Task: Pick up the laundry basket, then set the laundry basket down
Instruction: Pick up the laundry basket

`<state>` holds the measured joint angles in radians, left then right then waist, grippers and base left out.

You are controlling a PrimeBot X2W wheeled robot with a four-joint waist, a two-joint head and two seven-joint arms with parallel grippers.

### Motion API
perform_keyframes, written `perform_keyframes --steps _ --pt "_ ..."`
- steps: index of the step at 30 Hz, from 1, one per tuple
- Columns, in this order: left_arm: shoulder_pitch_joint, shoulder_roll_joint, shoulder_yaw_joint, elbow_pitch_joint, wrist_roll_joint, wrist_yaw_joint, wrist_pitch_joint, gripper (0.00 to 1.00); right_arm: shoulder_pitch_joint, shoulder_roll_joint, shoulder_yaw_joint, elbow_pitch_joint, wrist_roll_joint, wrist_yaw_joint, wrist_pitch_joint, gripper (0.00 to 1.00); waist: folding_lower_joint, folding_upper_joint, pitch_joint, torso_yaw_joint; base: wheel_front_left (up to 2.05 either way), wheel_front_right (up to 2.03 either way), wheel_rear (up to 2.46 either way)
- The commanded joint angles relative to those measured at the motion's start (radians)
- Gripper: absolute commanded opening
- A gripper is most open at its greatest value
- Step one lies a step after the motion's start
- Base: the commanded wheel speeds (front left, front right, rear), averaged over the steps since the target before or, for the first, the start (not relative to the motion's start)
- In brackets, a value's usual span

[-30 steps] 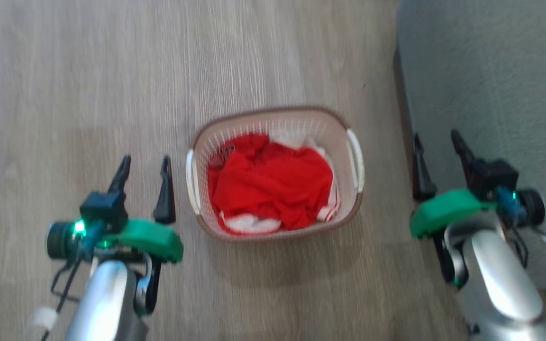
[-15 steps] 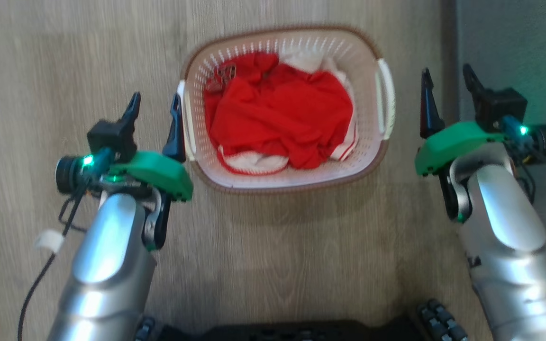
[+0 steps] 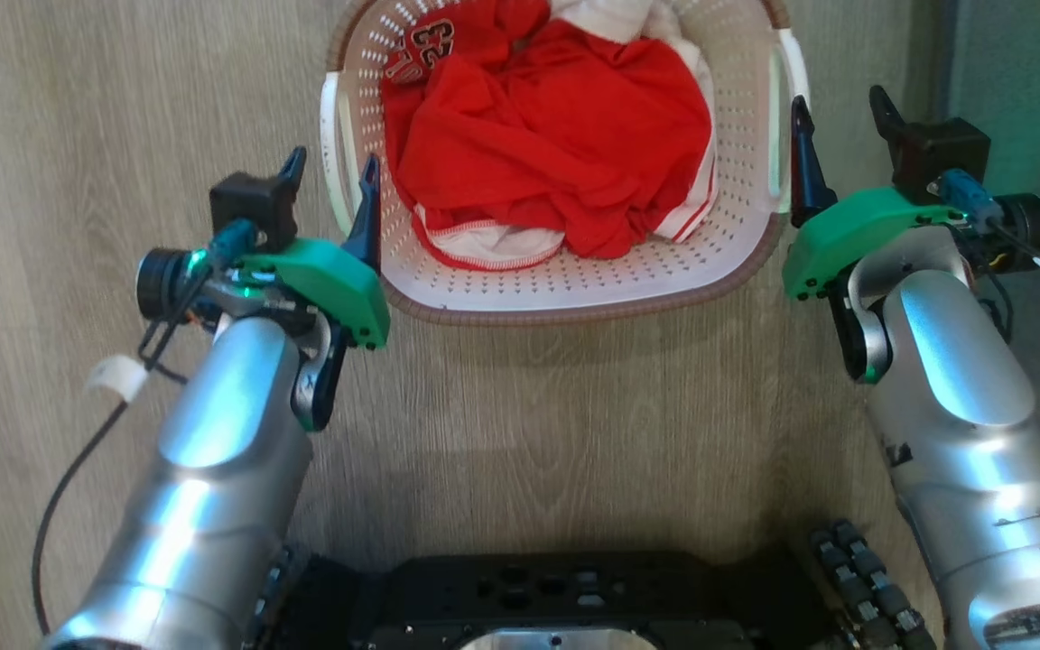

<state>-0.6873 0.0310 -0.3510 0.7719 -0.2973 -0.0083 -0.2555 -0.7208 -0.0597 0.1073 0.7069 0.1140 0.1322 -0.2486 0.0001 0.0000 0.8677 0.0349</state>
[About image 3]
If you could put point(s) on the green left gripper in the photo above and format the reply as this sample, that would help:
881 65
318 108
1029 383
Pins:
330 280

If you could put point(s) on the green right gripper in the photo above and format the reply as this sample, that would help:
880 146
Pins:
845 230

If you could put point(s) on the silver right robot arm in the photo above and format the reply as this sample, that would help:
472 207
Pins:
971 424

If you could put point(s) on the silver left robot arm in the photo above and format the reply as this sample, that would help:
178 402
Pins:
213 469

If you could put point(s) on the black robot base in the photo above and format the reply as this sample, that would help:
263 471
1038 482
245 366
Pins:
556 596

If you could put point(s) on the white perforated laundry basket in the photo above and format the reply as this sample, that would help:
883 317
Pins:
574 284

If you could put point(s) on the red sports jersey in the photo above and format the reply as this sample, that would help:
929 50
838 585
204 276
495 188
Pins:
556 135

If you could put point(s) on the black roller wheel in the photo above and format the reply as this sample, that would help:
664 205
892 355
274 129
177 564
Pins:
868 587

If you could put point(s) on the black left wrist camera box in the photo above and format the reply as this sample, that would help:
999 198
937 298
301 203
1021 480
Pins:
249 208

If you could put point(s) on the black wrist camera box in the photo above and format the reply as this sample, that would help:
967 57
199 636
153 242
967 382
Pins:
249 208
940 153

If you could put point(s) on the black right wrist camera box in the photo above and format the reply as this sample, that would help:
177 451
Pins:
940 153

